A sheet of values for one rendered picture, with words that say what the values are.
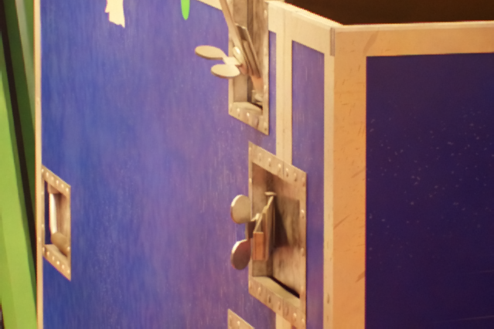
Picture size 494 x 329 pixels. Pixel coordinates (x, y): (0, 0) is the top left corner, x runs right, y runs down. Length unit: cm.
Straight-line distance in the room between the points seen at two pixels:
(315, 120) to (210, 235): 36
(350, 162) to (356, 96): 5
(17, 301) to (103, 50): 161
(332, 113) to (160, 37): 56
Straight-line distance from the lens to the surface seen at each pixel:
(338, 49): 241
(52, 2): 345
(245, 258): 262
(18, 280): 479
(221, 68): 263
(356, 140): 243
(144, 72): 303
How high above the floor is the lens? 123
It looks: 9 degrees down
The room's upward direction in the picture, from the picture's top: straight up
